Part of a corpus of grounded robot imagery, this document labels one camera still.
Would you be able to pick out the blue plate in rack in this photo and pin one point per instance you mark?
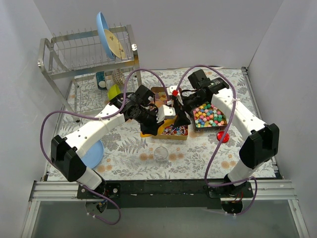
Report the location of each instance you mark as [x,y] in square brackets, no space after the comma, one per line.
[101,27]

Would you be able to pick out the blue white mug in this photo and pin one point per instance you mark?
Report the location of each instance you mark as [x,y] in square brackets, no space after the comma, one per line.
[100,80]

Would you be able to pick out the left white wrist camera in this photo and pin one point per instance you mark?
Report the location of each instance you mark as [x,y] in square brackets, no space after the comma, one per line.
[165,112]

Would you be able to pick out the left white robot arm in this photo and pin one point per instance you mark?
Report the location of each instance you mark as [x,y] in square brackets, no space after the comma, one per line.
[67,152]

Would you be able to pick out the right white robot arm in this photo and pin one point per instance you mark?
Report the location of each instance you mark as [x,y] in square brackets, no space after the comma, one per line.
[260,139]

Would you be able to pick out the tin of star candies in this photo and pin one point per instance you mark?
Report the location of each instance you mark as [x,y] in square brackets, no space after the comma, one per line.
[208,117]

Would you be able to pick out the tin of lollipops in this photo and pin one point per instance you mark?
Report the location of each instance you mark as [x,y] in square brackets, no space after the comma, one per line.
[173,133]

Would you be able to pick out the blue plate on table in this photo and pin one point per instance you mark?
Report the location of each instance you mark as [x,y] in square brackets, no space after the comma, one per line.
[94,155]

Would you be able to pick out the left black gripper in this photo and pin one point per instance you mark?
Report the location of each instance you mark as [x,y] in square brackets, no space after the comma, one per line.
[149,121]

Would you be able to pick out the yellow plastic scoop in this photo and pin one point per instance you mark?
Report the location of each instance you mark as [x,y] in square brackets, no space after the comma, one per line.
[166,123]

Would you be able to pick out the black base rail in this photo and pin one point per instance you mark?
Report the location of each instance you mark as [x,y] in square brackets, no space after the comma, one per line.
[165,193]

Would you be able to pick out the steel dish rack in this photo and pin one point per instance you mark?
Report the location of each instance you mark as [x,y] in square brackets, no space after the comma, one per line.
[70,62]

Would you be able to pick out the clear glass jar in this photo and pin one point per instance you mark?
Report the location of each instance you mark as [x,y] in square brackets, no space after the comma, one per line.
[161,155]

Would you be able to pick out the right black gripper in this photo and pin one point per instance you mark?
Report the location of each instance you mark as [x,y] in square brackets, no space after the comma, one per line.
[180,108]

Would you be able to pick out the red jar lid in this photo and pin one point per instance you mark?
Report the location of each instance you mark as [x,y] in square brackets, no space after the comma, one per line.
[222,136]

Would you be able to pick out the tin of pastel gummies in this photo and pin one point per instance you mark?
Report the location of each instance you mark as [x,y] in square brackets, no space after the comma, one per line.
[161,98]

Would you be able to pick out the green bowl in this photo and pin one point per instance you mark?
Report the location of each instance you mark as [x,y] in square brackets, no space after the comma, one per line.
[113,91]

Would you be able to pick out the floral table mat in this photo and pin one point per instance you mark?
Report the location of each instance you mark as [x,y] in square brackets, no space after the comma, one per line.
[127,156]

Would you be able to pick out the cream floral plate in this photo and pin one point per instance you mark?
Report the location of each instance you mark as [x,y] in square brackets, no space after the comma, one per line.
[114,45]

